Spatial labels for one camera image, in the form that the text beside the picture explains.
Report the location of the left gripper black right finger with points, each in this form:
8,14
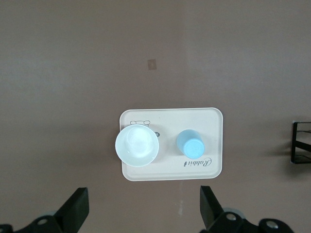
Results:
211,213

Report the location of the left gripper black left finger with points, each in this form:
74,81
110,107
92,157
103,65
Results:
73,213

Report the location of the light blue cup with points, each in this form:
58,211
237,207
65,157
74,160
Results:
192,148

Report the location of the white ceramic bowl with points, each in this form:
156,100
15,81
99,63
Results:
137,145

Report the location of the beige rectangular Rabbit tray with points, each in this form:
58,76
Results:
167,121

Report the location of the small square tape patch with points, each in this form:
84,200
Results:
152,64

